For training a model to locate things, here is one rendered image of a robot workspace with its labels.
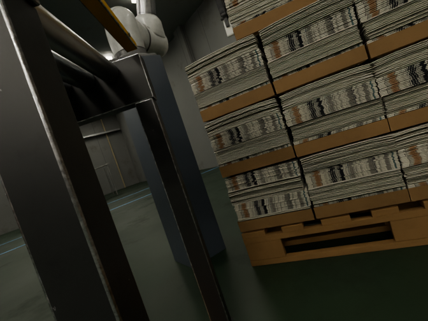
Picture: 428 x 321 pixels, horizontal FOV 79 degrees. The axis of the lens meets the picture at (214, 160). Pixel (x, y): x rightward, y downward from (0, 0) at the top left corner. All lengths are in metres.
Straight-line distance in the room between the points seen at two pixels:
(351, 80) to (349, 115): 0.11
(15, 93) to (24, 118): 0.02
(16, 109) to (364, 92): 0.88
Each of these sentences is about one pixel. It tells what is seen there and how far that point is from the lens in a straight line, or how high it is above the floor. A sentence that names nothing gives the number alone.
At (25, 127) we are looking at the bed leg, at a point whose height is 0.57.
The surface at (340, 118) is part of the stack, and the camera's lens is 0.95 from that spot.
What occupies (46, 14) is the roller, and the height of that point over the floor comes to 0.77.
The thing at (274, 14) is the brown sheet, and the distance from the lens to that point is 1.04.
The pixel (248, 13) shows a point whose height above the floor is 0.91.
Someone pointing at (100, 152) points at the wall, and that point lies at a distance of 11.25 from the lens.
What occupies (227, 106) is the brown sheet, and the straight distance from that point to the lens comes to 0.99.
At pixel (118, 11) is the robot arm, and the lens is 1.45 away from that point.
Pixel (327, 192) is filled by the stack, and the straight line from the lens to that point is 0.98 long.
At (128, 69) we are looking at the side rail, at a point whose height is 0.77.
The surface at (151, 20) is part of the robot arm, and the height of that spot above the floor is 1.23.
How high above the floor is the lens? 0.51
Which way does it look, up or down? 3 degrees down
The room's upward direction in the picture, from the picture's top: 19 degrees counter-clockwise
